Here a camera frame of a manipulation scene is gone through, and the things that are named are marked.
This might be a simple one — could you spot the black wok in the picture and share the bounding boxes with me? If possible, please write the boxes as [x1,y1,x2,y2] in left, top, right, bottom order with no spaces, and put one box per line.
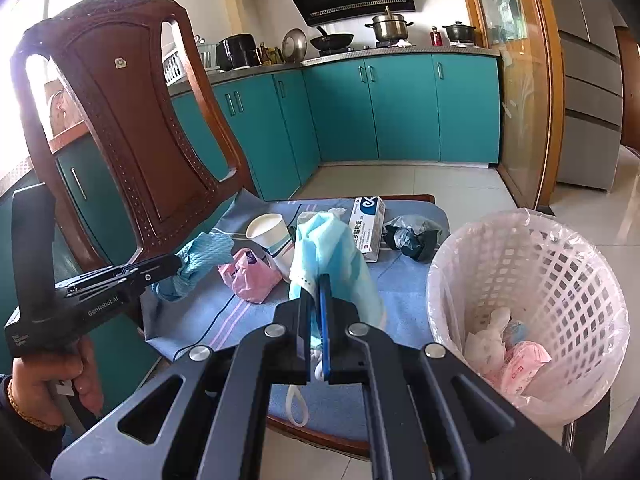
[310,26,354,53]

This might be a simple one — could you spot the dark crumpled plastic bag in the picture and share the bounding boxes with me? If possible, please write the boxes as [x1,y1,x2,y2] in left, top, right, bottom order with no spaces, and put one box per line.
[382,214,449,263]

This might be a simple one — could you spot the steel pot lid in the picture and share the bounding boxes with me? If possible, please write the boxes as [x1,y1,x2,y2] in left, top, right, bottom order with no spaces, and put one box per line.
[281,28,308,63]

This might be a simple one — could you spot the white toothpaste box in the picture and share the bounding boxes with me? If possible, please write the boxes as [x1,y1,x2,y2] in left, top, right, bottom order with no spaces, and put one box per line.
[349,196,386,263]

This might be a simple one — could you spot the blue striped seat cloth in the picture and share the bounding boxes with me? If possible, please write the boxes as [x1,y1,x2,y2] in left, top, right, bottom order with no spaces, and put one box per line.
[141,191,433,441]

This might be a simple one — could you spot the small pink snack wrapper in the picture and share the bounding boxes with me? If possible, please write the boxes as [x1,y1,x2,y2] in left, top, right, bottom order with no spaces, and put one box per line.
[217,248,282,304]

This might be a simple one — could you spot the white lattice waste basket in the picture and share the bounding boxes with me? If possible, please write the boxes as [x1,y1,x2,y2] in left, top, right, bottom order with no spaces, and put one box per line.
[426,209,630,426]

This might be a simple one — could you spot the wooden glass sliding door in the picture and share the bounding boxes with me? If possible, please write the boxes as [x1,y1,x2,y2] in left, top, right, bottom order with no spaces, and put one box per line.
[465,0,565,212]

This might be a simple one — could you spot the white plastic bag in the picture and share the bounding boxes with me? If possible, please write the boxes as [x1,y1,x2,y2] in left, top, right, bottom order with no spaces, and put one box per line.
[463,307,511,377]

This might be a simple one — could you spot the red bottle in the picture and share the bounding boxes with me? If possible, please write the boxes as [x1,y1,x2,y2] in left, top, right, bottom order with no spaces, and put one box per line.
[431,26,444,47]

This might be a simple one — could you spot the light blue face mask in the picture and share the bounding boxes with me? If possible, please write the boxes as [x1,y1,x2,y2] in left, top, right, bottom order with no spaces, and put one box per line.
[284,210,388,428]

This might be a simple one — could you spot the left hand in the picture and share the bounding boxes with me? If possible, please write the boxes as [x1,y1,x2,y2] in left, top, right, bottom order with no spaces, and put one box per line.
[6,336,106,432]

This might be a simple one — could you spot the large pink printed plastic bag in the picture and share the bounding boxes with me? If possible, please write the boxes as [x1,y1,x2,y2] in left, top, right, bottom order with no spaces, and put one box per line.
[486,341,552,398]

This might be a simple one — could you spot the teal kitchen cabinets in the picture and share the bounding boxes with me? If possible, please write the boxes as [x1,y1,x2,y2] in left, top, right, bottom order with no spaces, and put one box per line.
[54,48,500,410]

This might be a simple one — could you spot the white paper cup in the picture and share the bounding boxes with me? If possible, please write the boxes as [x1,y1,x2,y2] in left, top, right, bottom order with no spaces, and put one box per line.
[246,214,295,282]

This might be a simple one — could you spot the stainless steel stock pot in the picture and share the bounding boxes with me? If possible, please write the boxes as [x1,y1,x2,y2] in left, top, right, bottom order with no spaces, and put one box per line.
[366,6,412,44]

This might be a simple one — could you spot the blue cleaning cloth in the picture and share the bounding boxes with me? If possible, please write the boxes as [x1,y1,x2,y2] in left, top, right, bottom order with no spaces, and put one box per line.
[151,231,233,302]

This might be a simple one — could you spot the black casserole pot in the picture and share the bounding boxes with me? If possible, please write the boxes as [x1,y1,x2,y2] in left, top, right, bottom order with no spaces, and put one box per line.
[444,21,475,44]

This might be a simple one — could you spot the black air fryer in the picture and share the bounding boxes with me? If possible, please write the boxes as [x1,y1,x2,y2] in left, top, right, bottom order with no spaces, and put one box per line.
[216,34,262,72]

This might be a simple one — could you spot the grey refrigerator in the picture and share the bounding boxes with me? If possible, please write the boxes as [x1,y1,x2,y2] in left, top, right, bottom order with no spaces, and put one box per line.
[551,0,623,191]

